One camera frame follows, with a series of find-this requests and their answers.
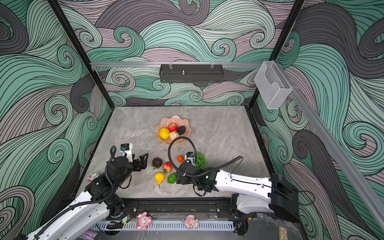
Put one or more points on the white slotted cable duct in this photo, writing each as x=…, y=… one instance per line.
x=170, y=226

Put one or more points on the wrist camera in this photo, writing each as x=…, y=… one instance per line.
x=189, y=156
x=127, y=151

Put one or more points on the white figurine on pink base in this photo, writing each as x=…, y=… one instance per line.
x=92, y=176

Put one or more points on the glitter purple cylinder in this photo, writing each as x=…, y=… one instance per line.
x=89, y=235

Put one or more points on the dark brown mangosteen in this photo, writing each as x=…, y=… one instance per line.
x=157, y=163

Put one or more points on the pink cat toy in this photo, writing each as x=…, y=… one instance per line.
x=143, y=221

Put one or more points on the yellow lemon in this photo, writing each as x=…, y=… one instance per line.
x=164, y=133

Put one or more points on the aluminium rail right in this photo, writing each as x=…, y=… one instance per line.
x=367, y=194

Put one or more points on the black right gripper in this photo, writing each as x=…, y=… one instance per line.
x=182, y=181

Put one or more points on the black corner frame post left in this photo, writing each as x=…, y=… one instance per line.
x=55, y=6

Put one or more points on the yellow pear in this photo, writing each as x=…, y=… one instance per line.
x=159, y=177

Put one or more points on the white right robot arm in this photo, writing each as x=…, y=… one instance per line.
x=273, y=195

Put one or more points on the black corner frame post right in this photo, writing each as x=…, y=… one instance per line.
x=288, y=25

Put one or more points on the clear acrylic wall box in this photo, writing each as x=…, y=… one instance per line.
x=273, y=84

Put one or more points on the cream fake garlic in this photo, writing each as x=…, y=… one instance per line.
x=173, y=135

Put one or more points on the green grape bunch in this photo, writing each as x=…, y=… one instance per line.
x=201, y=161

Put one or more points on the red fake apple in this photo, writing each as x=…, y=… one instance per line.
x=172, y=127

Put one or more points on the black wall tray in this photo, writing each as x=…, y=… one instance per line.
x=186, y=73

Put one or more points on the aluminium rail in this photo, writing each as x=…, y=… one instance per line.
x=367, y=194
x=136, y=64

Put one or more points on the black corner frame post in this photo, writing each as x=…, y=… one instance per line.
x=55, y=6
x=288, y=25

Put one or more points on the orange tomato left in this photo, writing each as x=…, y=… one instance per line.
x=180, y=158

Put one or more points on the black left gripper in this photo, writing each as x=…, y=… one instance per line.
x=139, y=167

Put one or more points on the dark avocado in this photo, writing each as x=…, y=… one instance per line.
x=181, y=130

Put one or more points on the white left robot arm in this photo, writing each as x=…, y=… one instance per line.
x=97, y=202

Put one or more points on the green lime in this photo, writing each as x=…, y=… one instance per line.
x=172, y=178

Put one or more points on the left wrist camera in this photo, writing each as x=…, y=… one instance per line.
x=127, y=151

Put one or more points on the aluminium rail back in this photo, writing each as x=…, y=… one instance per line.
x=136, y=64

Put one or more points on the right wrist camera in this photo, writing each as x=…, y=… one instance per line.
x=189, y=156

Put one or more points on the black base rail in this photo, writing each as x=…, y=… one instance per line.
x=216, y=207

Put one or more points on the pink haired doll toy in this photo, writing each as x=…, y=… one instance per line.
x=191, y=222

